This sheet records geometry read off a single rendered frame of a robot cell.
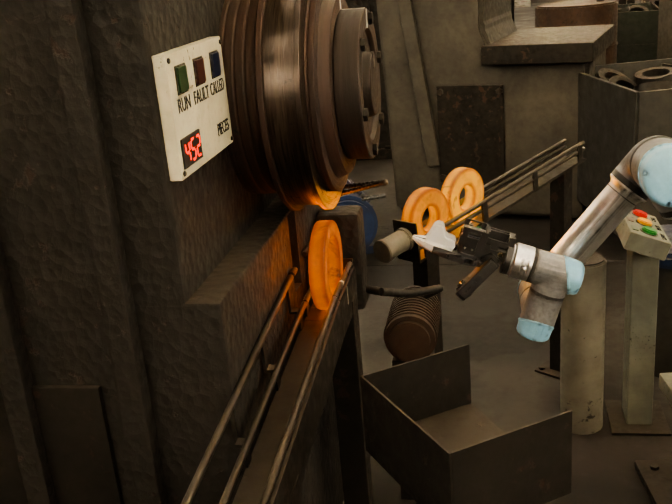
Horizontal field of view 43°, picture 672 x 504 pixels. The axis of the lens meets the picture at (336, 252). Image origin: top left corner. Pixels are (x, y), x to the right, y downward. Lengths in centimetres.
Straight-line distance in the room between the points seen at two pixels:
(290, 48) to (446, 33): 292
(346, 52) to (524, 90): 280
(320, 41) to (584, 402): 142
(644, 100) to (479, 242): 194
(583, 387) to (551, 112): 204
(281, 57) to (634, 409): 159
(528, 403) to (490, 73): 203
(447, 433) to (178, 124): 65
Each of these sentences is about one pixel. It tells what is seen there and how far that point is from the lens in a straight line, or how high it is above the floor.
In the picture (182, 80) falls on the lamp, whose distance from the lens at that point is 127.
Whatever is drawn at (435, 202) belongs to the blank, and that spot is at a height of 74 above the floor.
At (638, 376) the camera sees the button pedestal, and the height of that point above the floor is 16.
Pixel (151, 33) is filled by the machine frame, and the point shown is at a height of 127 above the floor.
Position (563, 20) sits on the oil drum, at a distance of 638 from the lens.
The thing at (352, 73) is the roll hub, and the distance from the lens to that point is 151.
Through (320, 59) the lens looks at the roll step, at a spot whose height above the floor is 118.
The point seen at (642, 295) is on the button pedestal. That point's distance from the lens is 246.
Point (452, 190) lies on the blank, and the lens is 221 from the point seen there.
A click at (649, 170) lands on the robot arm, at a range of 177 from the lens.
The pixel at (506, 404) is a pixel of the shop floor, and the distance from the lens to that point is 272.
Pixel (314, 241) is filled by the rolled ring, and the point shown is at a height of 82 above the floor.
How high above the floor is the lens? 135
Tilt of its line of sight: 19 degrees down
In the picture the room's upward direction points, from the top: 5 degrees counter-clockwise
